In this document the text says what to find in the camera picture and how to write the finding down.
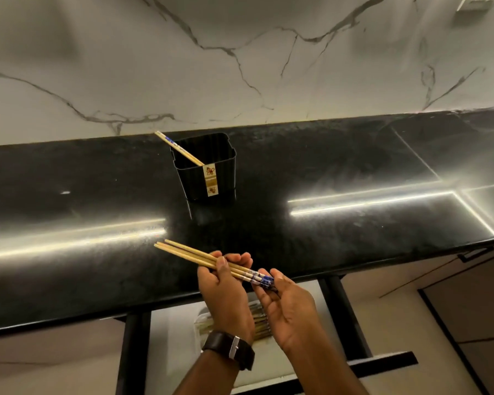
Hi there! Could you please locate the person's left hand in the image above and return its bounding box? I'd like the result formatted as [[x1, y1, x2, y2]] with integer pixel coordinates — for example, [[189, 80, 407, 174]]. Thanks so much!
[[197, 251, 256, 345]]

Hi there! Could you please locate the white wall socket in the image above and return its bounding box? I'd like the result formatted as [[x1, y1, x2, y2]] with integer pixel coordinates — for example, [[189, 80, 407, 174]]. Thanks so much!
[[456, 0, 494, 12]]

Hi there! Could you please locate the beige cabinet door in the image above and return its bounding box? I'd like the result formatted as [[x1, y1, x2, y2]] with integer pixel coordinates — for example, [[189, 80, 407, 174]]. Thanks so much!
[[418, 250, 494, 395]]

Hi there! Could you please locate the black cabinet handle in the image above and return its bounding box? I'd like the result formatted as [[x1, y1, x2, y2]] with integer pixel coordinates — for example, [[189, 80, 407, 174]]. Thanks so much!
[[457, 247, 494, 264]]

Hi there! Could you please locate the person's right hand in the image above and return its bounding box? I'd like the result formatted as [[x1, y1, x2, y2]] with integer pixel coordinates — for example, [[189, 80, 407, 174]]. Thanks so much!
[[252, 268, 320, 355]]

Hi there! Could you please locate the black ribbed utensil holder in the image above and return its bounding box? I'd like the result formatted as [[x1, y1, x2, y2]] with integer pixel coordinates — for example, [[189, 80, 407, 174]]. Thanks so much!
[[171, 132, 237, 202]]

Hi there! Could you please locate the person's left forearm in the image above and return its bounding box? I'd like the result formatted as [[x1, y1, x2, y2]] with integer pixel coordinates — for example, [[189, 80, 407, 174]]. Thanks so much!
[[173, 349, 242, 395]]

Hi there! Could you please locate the wooden chopstick with blue pattern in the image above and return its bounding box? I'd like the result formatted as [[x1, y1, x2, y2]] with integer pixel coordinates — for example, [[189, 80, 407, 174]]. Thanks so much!
[[156, 131, 206, 165], [154, 132, 203, 167], [154, 244, 270, 289], [164, 239, 275, 282], [156, 242, 272, 285]]

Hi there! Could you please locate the bundle of wooden chopsticks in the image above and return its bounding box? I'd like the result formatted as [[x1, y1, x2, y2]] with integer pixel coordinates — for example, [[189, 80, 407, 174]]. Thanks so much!
[[194, 300, 273, 347]]

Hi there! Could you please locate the open white drawer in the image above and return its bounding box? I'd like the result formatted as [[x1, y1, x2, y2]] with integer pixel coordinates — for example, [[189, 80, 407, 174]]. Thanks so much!
[[115, 275, 419, 395]]

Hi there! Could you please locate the black wrist watch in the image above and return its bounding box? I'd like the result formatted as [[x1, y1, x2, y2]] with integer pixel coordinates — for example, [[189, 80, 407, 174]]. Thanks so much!
[[201, 331, 256, 371]]

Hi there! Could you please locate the person's right forearm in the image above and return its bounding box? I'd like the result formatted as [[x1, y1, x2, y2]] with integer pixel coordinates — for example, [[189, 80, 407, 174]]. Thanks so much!
[[283, 331, 369, 395]]

